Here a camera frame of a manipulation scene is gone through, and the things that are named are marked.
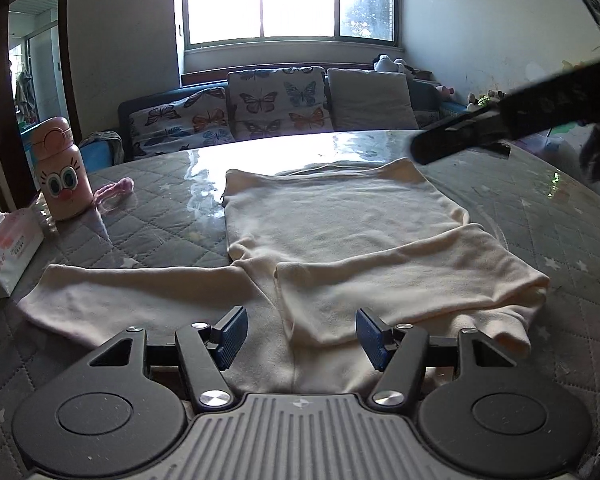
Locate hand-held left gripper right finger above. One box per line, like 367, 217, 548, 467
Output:
355, 307, 507, 407

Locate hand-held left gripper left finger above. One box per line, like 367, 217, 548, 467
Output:
87, 305, 249, 411

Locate cream long-sleeved sweater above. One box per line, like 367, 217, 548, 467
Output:
17, 156, 552, 395

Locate green plush toy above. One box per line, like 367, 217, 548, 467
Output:
466, 90, 507, 112

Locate plain grey cushion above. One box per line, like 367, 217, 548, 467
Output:
326, 68, 420, 131

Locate black and white plush toy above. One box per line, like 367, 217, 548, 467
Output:
372, 54, 415, 77

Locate large butterfly print cushion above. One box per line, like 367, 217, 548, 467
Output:
226, 66, 334, 141

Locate blue grey bag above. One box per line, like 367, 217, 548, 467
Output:
79, 130, 126, 168

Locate pink cartoon-face bottle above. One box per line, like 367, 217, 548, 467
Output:
31, 116, 95, 221

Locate white tissue box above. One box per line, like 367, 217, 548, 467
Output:
0, 187, 45, 302

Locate dark blue sofa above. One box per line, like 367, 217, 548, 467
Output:
118, 72, 468, 162

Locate pink bottle strap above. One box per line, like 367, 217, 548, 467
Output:
92, 177, 135, 207

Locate window with grey frame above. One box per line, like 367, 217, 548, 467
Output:
174, 0, 405, 53

